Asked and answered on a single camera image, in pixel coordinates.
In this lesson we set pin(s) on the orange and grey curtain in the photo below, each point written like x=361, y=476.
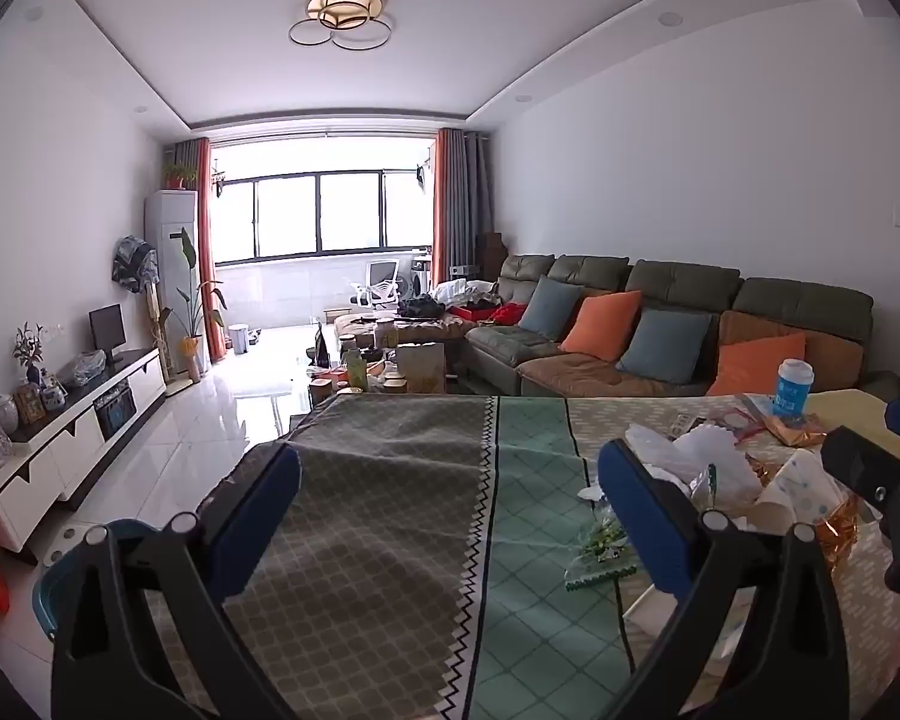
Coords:
x=457, y=202
x=204, y=240

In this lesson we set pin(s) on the white pedal bin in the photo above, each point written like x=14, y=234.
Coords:
x=238, y=339

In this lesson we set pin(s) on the orange cushion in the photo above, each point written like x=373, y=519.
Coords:
x=600, y=326
x=750, y=367

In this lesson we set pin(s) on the dark wood cabinet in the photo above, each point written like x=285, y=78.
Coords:
x=491, y=255

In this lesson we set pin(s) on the yellow cloth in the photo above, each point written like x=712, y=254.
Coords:
x=847, y=412

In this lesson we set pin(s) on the group of glass jars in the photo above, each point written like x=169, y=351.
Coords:
x=386, y=379

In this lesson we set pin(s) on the plastic-wrapped bundle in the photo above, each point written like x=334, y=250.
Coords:
x=82, y=371

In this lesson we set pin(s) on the small green potted plant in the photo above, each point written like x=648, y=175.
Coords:
x=180, y=174

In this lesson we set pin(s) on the wooden tea table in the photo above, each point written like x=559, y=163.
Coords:
x=420, y=330

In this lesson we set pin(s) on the tall leafy plant yellow pot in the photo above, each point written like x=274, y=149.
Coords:
x=191, y=315

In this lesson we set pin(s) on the white standing air conditioner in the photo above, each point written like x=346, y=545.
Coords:
x=169, y=255

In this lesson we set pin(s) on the blue cushion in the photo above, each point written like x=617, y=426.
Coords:
x=551, y=307
x=664, y=345

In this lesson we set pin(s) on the red clothing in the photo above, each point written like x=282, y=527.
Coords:
x=506, y=313

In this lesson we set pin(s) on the blue white canister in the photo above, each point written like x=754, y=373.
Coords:
x=793, y=390

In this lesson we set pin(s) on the large window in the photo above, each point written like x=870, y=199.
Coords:
x=322, y=210

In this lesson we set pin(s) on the white clothes pile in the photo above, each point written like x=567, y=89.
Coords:
x=457, y=291

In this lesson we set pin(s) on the white office chair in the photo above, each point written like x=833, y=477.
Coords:
x=379, y=285

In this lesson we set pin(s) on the teal plastic bin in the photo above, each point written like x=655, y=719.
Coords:
x=49, y=600

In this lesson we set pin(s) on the green box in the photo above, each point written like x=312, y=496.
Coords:
x=355, y=371

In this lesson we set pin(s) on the wooden photo frame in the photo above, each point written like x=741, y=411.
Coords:
x=28, y=403

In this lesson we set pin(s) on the blue white ceramic jar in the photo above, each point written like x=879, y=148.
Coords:
x=54, y=396

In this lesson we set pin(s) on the white dotted paper wrapper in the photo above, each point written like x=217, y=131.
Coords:
x=795, y=487

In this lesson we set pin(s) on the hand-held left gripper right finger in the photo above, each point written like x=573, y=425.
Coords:
x=641, y=510

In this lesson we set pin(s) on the cloth-covered standing fan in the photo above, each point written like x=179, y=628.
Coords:
x=135, y=262

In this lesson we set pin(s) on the white black TV cabinet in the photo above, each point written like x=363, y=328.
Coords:
x=60, y=450

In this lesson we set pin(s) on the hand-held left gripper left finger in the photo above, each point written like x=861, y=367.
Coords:
x=259, y=510

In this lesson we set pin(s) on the green snack wrapper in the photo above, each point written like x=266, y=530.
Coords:
x=600, y=555

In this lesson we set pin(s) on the grey green patterned tablecloth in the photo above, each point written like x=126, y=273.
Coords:
x=390, y=502

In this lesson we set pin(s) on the beige paper bag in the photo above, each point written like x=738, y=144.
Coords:
x=421, y=369

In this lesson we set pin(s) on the gold foil wrapper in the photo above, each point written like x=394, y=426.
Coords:
x=840, y=532
x=791, y=431

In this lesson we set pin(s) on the washing machine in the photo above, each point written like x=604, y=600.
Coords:
x=422, y=276

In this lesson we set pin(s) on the white plastic bag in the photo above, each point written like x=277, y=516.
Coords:
x=649, y=450

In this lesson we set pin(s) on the clear red-trim bag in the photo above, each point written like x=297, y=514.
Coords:
x=750, y=420

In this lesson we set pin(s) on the small grey remote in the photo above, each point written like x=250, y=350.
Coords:
x=686, y=426

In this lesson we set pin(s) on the black monitor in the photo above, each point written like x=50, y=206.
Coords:
x=107, y=330

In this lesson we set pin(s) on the small plant blue vase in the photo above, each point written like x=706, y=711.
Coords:
x=30, y=352

